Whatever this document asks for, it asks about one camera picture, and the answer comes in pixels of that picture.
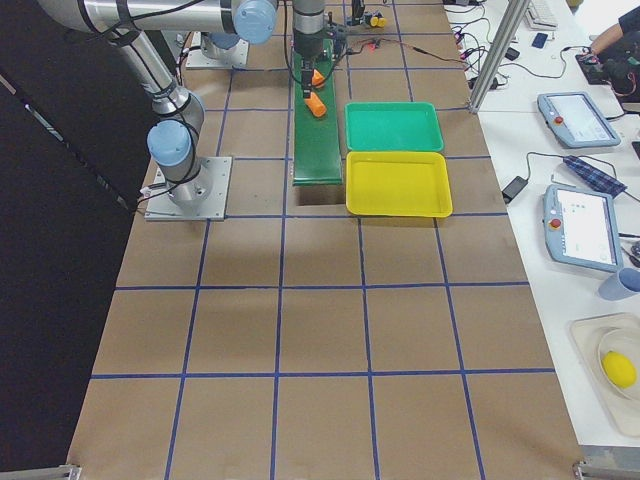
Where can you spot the blue plaid cloth mask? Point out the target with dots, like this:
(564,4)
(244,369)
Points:
(597,179)

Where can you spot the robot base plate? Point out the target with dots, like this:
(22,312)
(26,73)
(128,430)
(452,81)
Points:
(204,198)
(216,53)

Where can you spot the teach pendant far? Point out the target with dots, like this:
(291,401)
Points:
(576,121)

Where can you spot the plain orange cylinder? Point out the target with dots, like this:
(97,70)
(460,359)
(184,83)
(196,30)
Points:
(315,105)

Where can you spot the yellow plastic tray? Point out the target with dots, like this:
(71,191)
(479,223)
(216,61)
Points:
(398,183)

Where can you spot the teach pendant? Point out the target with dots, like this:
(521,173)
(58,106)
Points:
(576,121)
(580,228)

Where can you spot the blue grey cup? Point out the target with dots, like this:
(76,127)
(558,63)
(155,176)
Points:
(621,285)

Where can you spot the white bowl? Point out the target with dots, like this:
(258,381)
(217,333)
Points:
(625,341)

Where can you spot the black power adapter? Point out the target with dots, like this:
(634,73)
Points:
(513,189)

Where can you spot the aluminium profile post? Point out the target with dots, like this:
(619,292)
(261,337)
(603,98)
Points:
(514,13)

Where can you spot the yellow lemon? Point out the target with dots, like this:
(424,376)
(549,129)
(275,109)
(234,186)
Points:
(619,369)

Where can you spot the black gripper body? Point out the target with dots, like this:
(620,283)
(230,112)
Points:
(308,48)

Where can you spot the beige tray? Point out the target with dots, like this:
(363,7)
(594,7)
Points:
(586,334)

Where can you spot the green plastic tray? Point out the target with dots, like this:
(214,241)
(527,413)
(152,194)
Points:
(392,126)

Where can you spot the green conveyor belt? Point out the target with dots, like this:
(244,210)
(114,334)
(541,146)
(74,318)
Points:
(317,157)

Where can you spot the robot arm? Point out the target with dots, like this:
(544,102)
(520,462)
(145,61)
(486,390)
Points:
(173,141)
(254,22)

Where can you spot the teach pendant near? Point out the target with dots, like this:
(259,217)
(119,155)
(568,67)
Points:
(580,228)

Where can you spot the orange cylinder with 4680 print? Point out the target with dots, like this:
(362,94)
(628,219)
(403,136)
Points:
(318,79)

